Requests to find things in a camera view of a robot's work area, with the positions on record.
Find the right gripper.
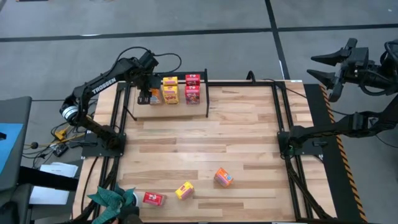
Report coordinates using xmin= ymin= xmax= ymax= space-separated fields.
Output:
xmin=306 ymin=37 xmax=373 ymax=103

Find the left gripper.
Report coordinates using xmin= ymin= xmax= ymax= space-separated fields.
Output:
xmin=134 ymin=67 xmax=162 ymax=106

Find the orange Mini Wheats cereal box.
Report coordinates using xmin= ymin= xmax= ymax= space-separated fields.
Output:
xmin=213 ymin=167 xmax=234 ymax=188
xmin=149 ymin=88 xmax=164 ymax=106

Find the yellow Corn Pops cereal box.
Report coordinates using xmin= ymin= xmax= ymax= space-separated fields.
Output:
xmin=162 ymin=76 xmax=179 ymax=87
xmin=174 ymin=180 xmax=195 ymax=200
xmin=162 ymin=85 xmax=180 ymax=105

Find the red Froot Loops cereal box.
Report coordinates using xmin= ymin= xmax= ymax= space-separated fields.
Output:
xmin=184 ymin=85 xmax=201 ymax=106
xmin=142 ymin=191 xmax=167 ymax=207
xmin=185 ymin=73 xmax=201 ymax=87

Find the teal cloth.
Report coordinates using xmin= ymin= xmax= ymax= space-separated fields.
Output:
xmin=86 ymin=184 xmax=137 ymax=224

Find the white paper sheet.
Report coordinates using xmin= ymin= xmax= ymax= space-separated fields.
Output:
xmin=39 ymin=161 xmax=79 ymax=178
xmin=29 ymin=185 xmax=71 ymax=206

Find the black flat bar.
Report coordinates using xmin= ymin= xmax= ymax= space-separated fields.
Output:
xmin=18 ymin=166 xmax=80 ymax=191

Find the grey workstation cart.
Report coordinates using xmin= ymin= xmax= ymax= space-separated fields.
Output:
xmin=0 ymin=95 xmax=34 ymax=192

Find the black wire rack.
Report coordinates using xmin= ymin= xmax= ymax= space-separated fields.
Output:
xmin=126 ymin=68 xmax=210 ymax=122

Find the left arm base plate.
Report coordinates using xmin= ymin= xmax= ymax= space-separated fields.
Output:
xmin=81 ymin=132 xmax=127 ymax=158

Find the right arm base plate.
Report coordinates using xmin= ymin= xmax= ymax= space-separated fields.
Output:
xmin=277 ymin=130 xmax=324 ymax=156

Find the black metal table frame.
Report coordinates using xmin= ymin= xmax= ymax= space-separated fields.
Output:
xmin=73 ymin=80 xmax=335 ymax=223

